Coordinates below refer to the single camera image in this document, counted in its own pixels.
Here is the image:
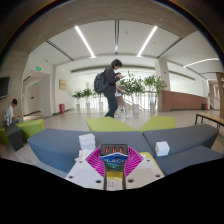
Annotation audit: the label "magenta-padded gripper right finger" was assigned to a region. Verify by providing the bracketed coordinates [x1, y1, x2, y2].
[122, 147, 165, 191]

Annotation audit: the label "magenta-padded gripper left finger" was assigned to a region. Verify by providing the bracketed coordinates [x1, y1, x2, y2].
[64, 147, 108, 191]

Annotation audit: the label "small white cube box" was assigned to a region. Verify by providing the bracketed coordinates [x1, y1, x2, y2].
[154, 141, 171, 157]

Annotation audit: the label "white stacked boxes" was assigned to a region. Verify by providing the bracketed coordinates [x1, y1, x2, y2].
[78, 133, 97, 151]

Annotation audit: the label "long grey sofa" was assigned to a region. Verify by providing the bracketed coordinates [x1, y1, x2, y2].
[27, 128, 155, 173]

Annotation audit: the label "green sofa seat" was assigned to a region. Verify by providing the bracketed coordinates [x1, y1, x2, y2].
[86, 116, 138, 133]
[138, 115, 177, 134]

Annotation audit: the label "green bench seat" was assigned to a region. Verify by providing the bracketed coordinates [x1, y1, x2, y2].
[15, 118, 45, 141]

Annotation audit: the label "person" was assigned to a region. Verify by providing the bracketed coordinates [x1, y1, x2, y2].
[114, 72, 132, 119]
[93, 58, 125, 119]
[3, 98, 22, 127]

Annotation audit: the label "dark grey ottoman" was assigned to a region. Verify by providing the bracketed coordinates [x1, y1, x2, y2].
[4, 124, 25, 152]

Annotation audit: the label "brick reception counter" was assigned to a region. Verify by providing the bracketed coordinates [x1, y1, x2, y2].
[161, 89, 208, 112]

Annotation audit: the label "group of potted plants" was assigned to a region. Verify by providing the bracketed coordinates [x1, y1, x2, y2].
[72, 70, 167, 115]

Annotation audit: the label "group of ceiling light strips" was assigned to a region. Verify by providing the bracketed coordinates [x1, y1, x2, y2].
[73, 24, 220, 69]

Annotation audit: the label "wooden bench with black frame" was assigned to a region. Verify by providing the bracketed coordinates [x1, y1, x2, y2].
[194, 112, 224, 130]

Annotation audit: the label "yellow wall picture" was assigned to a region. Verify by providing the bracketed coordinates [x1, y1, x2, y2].
[59, 79, 68, 91]

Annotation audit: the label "black wall screen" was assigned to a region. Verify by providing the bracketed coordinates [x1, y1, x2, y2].
[0, 76, 11, 100]

